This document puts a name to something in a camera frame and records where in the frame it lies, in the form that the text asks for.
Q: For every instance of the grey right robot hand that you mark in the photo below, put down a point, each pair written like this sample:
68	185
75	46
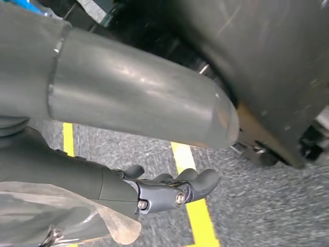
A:
128	92

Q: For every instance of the clear plastic cover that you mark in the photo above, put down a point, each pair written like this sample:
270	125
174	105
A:
115	228

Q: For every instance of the dark grey robot body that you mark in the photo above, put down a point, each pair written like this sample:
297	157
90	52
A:
269	68

